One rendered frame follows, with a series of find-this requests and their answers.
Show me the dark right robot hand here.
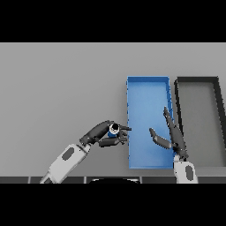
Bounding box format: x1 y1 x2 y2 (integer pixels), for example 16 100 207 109
148 106 190 162

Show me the dark left robot hand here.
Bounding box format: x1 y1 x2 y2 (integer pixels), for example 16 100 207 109
79 119 132 148

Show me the blue pipe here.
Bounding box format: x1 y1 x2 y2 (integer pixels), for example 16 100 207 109
107 123 121 139

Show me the blue bin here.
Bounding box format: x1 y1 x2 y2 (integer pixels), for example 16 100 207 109
125 76 177 170

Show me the dark grey bin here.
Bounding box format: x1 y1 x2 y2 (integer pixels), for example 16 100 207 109
174 76 226 170

